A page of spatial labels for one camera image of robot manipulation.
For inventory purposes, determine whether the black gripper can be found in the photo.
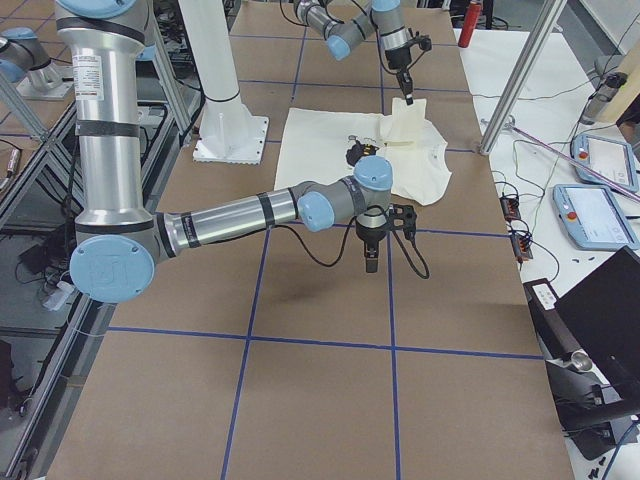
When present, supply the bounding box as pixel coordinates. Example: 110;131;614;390
356;222;387;273
385;48;414;106

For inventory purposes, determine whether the cream long sleeve cat shirt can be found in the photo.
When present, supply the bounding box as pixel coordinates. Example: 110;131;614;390
274;98;451;206

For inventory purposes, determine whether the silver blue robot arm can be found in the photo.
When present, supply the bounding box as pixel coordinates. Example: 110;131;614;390
293;1;431;105
56;1;393;303

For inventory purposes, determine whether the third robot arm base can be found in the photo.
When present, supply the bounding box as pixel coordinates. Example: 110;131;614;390
1;27;73;101

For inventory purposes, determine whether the red cylinder bottle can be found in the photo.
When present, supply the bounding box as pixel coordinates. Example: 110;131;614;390
458;0;482;48

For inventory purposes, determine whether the reacher grabber stick white claw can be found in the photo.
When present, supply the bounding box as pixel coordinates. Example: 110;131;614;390
500;122;640;203

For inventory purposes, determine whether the small red black circuit board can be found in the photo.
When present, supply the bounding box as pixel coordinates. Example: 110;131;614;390
499;195;521;222

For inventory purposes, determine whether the grey water bottle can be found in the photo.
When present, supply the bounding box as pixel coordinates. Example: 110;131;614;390
580;72;627;125

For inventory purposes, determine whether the near blue teach pendant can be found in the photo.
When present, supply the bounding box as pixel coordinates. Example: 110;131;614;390
552;184;639;251

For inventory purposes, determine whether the blue teach pendant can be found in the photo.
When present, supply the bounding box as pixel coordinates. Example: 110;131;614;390
571;133;639;193
552;184;639;251

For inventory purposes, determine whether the far blue teach pendant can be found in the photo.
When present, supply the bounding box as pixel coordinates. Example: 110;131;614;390
571;133;639;193

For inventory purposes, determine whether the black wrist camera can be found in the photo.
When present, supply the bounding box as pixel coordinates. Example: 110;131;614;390
388;203;417;242
412;33;432;52

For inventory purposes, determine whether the aluminium frame post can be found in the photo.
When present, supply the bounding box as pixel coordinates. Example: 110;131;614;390
479;0;567;156

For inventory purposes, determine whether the white pillar with base plate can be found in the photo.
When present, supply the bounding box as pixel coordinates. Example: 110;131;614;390
179;0;269;164

